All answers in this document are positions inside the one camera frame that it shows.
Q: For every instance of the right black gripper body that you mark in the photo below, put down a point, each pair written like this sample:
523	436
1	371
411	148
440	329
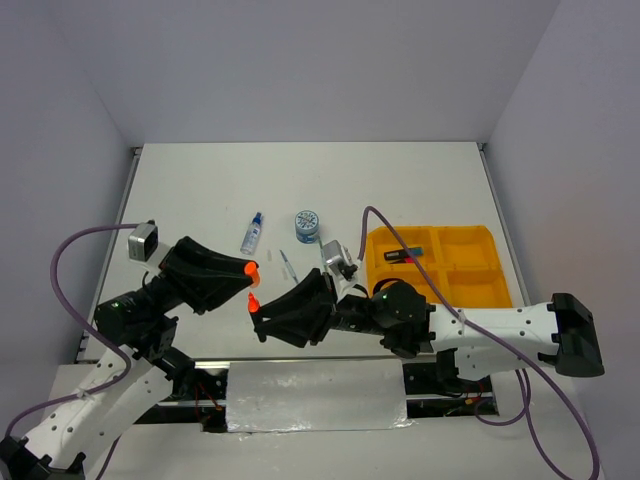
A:
344	313

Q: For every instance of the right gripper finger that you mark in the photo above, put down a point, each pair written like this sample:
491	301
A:
295	331
312	291

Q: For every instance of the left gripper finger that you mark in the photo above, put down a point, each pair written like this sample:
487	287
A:
208	262
207	294

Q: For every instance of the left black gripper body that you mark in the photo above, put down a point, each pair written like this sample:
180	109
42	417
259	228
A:
163	293

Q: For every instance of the orange highlighter marker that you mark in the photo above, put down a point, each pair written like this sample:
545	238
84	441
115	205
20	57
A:
253	304

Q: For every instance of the orange highlighter cap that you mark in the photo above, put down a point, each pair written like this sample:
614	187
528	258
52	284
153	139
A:
251	270

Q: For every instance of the pink highlighter marker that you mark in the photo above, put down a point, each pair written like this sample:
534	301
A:
406	260

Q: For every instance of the blue highlighter marker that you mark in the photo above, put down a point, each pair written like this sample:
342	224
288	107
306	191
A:
402	254

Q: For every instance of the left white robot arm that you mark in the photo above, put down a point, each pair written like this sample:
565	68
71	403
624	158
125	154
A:
140	367

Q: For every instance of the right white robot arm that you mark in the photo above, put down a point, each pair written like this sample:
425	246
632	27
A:
468	343

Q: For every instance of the clear blue gel pen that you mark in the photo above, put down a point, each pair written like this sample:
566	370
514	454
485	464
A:
289	267

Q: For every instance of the clear blue spray bottle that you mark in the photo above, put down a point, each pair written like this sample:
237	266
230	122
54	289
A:
252	235

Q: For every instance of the silver foil covered plate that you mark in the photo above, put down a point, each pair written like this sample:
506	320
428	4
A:
310	396

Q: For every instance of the blue lidded round jar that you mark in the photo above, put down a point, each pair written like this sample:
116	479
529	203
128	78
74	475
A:
306	225

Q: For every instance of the yellow divided storage tray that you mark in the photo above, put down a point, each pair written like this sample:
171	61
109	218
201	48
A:
462	262

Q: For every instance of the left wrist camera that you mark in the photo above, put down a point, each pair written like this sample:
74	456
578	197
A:
143	241

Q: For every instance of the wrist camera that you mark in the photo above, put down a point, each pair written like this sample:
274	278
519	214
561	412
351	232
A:
143	241
338	261

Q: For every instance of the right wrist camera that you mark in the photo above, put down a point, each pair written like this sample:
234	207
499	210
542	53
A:
338	261

